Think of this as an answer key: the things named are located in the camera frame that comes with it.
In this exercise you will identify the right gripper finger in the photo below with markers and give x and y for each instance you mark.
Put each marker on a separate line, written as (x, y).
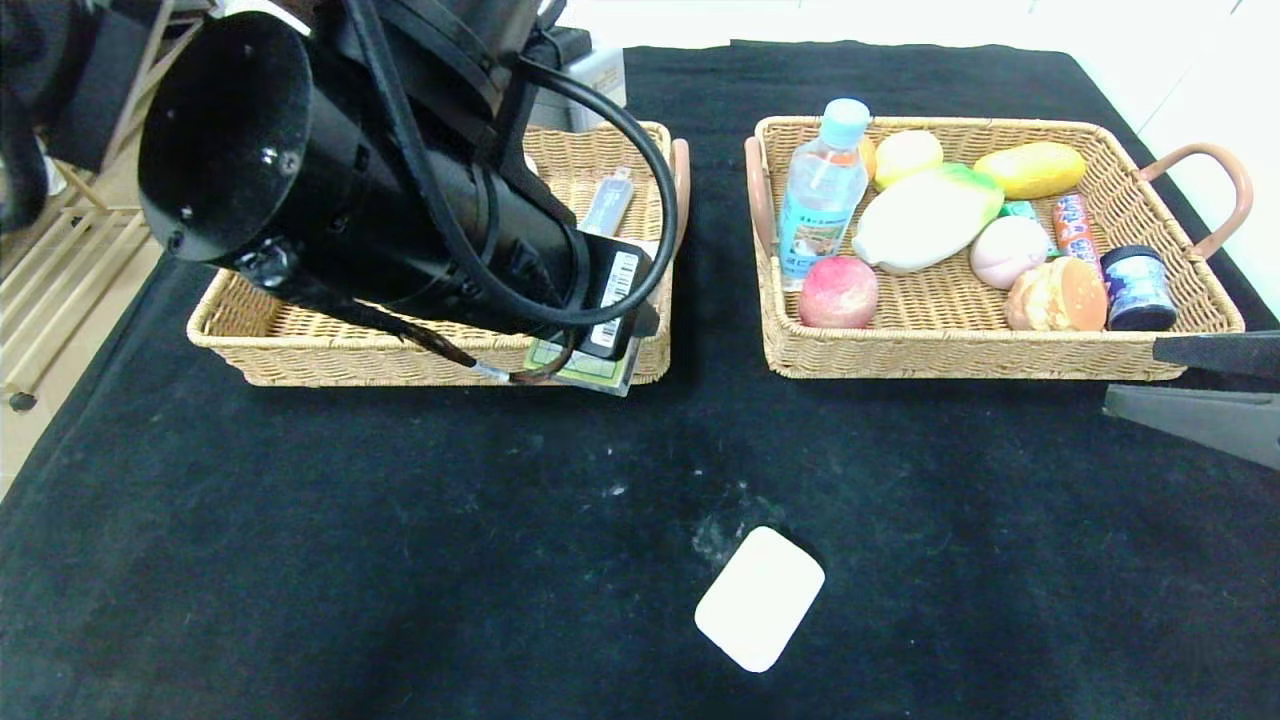
(1230, 352)
(1210, 425)

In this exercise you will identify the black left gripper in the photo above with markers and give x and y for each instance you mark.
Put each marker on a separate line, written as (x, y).
(618, 298)

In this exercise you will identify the playing card box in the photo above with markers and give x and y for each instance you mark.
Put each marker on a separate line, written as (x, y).
(590, 372)

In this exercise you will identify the red toy peach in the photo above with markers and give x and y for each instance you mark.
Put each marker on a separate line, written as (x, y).
(838, 293)

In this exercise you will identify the clear water bottle blue cap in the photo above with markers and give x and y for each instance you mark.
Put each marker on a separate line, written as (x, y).
(820, 210)

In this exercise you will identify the pale pink peach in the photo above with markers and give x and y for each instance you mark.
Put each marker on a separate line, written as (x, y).
(1008, 252)

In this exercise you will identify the white soap bar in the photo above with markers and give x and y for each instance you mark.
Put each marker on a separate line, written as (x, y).
(760, 598)

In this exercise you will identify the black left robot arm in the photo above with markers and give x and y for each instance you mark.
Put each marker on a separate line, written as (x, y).
(300, 170)

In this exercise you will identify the grey blade case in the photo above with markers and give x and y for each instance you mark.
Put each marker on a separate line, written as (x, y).
(610, 200)

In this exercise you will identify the dark blue jar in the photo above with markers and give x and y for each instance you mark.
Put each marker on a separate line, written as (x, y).
(1138, 295)

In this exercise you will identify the brown toy bread bun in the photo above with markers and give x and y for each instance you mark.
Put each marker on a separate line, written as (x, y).
(1055, 298)

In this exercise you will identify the orange candy pack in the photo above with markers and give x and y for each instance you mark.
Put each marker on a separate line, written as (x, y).
(1072, 225)

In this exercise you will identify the green gum pack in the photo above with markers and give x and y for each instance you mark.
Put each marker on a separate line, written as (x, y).
(1022, 210)

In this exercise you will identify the yellow toy mango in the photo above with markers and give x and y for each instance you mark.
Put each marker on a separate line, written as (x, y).
(1035, 170)

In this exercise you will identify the orange toy fruit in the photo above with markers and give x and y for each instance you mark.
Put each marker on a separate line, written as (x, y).
(868, 155)

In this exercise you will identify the toy napa cabbage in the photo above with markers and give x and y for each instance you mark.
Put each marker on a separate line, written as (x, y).
(930, 215)

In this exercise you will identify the yellow toy lemon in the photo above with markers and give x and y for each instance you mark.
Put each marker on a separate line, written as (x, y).
(908, 155)

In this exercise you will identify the white table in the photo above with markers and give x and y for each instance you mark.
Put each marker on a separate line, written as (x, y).
(900, 20)

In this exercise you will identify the wooden wheeled rack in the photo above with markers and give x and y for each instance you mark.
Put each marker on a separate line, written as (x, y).
(60, 290)

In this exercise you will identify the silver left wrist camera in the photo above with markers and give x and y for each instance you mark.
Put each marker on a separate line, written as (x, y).
(600, 80)

